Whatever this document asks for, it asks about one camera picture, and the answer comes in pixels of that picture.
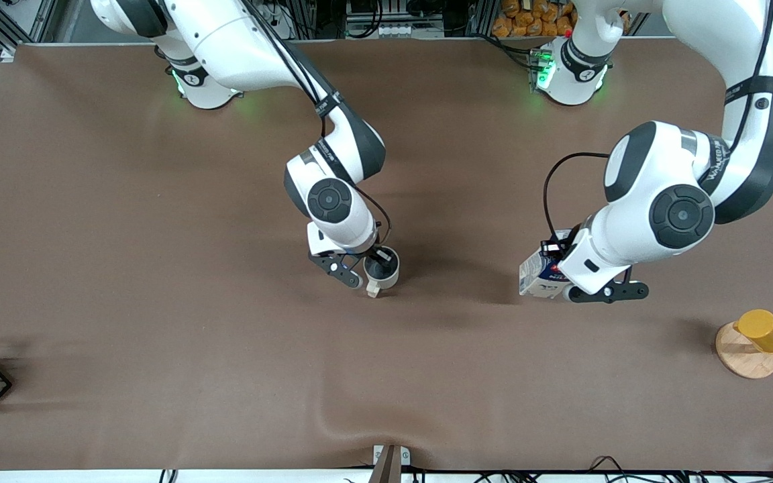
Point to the metal bracket with post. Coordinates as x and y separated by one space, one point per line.
390 466

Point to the brown table cover mat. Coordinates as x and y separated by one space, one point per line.
158 302

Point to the yellow plastic cup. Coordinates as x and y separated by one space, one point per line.
765 329

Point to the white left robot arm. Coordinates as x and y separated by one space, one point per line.
682 168

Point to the long white power strip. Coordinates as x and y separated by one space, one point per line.
400 30

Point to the black equipment box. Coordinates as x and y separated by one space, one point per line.
359 7

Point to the round wooden stand base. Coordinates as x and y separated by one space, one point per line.
745 362

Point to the aluminium frame post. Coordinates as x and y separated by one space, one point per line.
4 48

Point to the orange packaged goods pile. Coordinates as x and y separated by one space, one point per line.
527 20

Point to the blue milk carton green cap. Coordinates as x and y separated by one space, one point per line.
535 272

